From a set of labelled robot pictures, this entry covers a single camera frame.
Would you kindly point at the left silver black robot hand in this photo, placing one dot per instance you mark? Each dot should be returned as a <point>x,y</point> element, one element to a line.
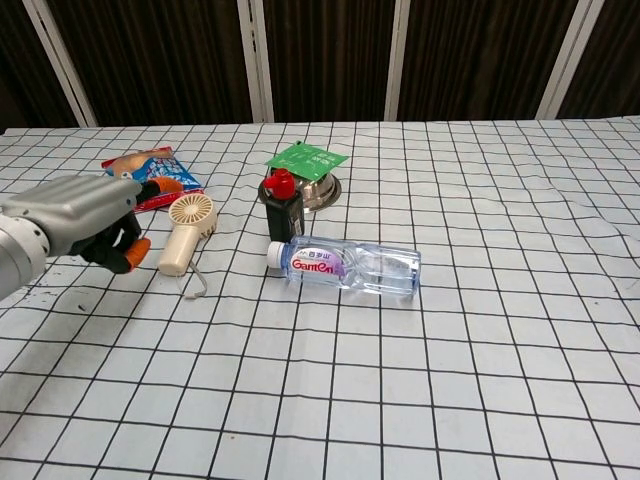
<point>85,215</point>

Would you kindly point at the beige handheld fan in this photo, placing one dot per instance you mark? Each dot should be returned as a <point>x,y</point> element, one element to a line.
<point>186,232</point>

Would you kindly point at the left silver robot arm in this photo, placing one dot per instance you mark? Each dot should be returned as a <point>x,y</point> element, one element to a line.
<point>17,255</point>

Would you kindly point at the blue red snack bag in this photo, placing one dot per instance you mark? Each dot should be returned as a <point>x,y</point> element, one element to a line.
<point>160,172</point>

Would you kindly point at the black bottle with red cap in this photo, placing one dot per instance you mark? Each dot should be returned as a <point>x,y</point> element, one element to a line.
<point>283,210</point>

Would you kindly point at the green snack packet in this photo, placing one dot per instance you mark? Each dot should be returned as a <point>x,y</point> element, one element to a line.
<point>306,160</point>

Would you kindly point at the stainless steel bowl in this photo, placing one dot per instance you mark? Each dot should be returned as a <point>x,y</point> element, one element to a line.
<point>320,192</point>

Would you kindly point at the clear plastic water bottle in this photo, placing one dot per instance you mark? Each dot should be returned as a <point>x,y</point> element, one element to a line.
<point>350,266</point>

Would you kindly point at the white black checked tablecloth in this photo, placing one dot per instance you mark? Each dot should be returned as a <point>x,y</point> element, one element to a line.
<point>400,350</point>

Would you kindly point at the white metal frame post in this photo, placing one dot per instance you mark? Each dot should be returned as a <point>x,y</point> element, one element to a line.
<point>397,60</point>
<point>562,60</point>
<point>255,60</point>
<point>57,60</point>

